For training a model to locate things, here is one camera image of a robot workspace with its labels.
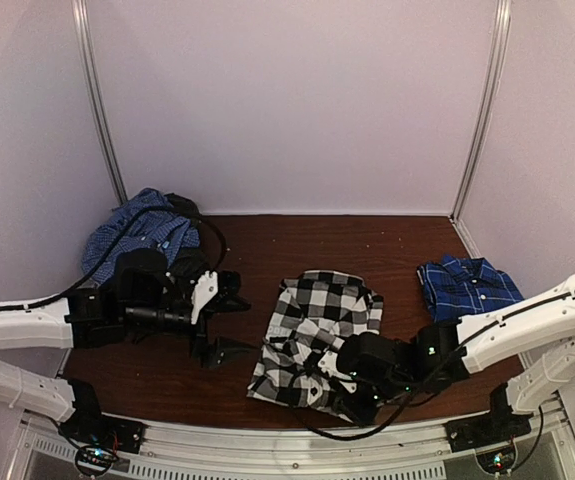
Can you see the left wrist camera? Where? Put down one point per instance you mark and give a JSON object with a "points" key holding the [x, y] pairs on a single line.
{"points": [[142, 277]]}

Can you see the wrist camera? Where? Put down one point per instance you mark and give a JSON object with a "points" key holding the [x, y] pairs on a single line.
{"points": [[370, 355], [142, 277]]}

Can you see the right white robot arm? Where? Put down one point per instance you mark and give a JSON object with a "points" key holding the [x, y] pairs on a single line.
{"points": [[451, 351]]}

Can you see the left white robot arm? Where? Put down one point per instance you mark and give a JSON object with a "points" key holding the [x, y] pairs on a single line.
{"points": [[87, 319]]}

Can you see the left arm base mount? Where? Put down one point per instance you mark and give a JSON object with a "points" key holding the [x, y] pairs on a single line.
{"points": [[111, 432]]}

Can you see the black white checkered shirt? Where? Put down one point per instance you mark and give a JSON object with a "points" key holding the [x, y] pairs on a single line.
{"points": [[315, 313]]}

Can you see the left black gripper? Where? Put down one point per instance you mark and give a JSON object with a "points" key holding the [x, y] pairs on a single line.
{"points": [[211, 353]]}

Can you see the black pinstripe shirt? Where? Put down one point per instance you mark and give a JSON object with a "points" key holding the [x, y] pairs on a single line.
{"points": [[187, 257]]}

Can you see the left aluminium frame post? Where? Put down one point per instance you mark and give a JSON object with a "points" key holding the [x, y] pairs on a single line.
{"points": [[98, 111]]}

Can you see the crumpled blue dotted shirt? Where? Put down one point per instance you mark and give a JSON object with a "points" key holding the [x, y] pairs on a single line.
{"points": [[144, 221]]}

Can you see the aluminium frame post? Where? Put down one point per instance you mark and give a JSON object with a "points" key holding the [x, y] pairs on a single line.
{"points": [[98, 111], [499, 43]]}

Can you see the right circuit board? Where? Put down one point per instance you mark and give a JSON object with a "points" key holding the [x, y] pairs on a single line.
{"points": [[496, 462]]}

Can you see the right aluminium frame post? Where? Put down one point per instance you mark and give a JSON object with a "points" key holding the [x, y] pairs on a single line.
{"points": [[499, 43]]}

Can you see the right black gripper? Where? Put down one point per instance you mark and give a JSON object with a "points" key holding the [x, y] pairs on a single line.
{"points": [[362, 416]]}

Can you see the front aluminium rail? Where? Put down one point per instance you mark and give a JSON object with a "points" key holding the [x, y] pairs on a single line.
{"points": [[412, 450]]}

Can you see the blue plaid shirt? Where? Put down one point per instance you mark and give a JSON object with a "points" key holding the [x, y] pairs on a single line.
{"points": [[455, 287]]}

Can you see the left circuit board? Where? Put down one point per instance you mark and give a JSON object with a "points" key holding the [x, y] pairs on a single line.
{"points": [[94, 458]]}

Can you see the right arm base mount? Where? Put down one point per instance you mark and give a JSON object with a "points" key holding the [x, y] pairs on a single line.
{"points": [[485, 429]]}

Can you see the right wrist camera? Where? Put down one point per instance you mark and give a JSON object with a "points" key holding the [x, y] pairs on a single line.
{"points": [[370, 355]]}

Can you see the circuit board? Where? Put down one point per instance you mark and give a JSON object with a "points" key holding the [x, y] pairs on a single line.
{"points": [[94, 458], [496, 462]]}

